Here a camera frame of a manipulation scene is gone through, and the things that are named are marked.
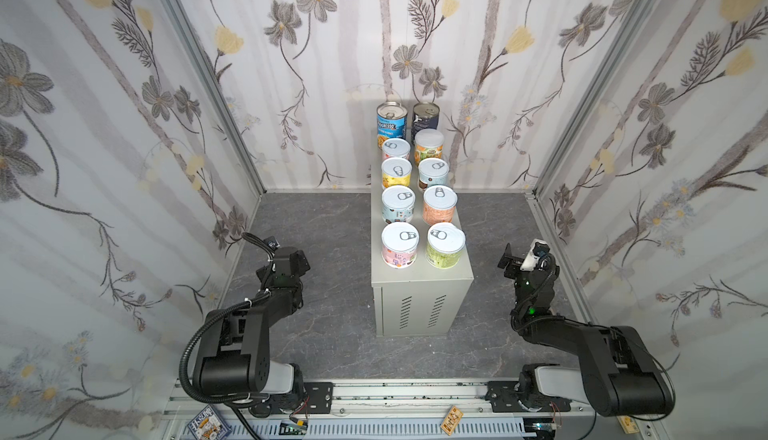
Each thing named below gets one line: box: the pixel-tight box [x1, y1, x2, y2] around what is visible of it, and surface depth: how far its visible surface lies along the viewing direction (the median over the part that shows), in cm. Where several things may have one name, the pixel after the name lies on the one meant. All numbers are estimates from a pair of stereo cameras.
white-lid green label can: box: [426, 222, 466, 269], surface depth 59 cm
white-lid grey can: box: [418, 157, 450, 190], surface depth 72 cm
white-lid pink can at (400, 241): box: [381, 221, 420, 269], surface depth 59 cm
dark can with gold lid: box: [411, 101, 440, 144], surface depth 80 cm
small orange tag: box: [440, 406, 464, 436], surface depth 72 cm
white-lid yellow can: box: [381, 157, 413, 190], surface depth 72 cm
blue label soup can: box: [376, 101, 408, 149], surface depth 79 cm
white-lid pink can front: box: [382, 137, 411, 161], surface depth 78 cm
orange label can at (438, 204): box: [422, 184, 458, 227], surface depth 66 cm
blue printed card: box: [187, 404, 232, 440], surface depth 70 cm
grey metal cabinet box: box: [370, 158, 474, 337], surface depth 66 cm
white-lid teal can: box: [381, 185, 416, 225], surface depth 66 cm
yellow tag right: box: [616, 415, 640, 434], surface depth 71 cm
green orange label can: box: [414, 128, 445, 166], surface depth 76 cm
